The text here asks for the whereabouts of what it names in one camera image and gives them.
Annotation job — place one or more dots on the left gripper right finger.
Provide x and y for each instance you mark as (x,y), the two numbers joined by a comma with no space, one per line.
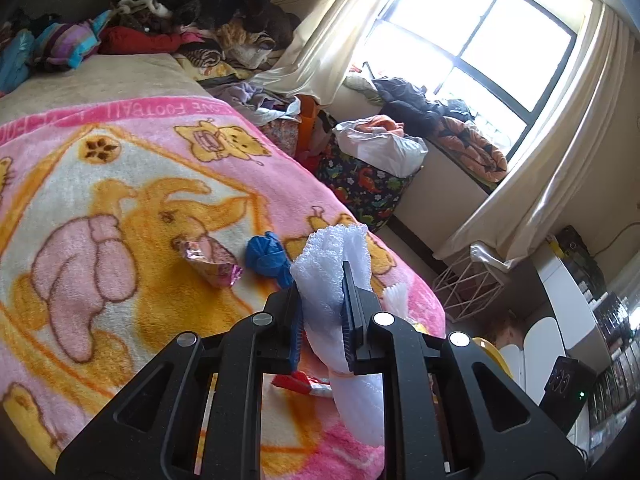
(450,411)

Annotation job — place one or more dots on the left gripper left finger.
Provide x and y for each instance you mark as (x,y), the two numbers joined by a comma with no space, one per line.
(194,411)

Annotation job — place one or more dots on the red cylindrical tube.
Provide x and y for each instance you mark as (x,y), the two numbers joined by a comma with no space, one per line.
(301,383)

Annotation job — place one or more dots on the purple yellow snack bag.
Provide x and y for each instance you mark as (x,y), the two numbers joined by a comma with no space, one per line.
(215,263)

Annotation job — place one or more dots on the blue paper ball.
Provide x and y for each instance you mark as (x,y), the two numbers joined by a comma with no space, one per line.
(266,256)

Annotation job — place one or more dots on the white yarn tassel bundle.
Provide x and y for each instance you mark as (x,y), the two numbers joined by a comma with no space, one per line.
(396,301)

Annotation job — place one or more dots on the yellow rimmed trash bin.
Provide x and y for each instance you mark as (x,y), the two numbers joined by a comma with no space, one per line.
(494,354)

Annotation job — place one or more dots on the white dresser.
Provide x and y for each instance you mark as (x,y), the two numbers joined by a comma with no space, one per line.
(565,345)

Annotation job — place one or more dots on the black box on dresser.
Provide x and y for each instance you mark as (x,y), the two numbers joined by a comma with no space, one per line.
(574,253)

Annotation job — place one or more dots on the pink bear fleece blanket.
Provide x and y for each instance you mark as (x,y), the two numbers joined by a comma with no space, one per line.
(96,200)

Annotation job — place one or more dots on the right cream curtain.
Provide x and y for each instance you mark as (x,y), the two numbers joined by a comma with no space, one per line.
(521,211)

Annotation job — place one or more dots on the cream curtain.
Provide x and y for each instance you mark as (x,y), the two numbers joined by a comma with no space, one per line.
(521,211)
(316,61)

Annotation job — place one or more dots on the dinosaur print laundry basket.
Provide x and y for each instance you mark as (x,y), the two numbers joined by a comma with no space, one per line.
(370,194)

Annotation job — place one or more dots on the orange patterned folded blanket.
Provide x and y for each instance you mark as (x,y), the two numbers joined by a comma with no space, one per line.
(464,142)

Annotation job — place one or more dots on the black jacket on sill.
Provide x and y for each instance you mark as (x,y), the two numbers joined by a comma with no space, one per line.
(406,103)

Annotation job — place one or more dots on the floral fabric bag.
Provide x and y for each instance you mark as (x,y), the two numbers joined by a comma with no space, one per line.
(283,133)

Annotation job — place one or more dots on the orange bag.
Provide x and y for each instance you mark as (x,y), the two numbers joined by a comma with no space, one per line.
(309,110)

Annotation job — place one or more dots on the left cream curtain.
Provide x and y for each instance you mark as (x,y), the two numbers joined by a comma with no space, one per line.
(316,61)

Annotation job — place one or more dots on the striped purple blue cloth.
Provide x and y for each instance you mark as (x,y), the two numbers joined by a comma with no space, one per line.
(63,46)

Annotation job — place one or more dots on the white wire side table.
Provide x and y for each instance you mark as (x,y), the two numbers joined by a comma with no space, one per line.
(471,283)

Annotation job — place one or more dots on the window frame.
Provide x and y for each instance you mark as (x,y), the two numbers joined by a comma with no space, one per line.
(503,58)

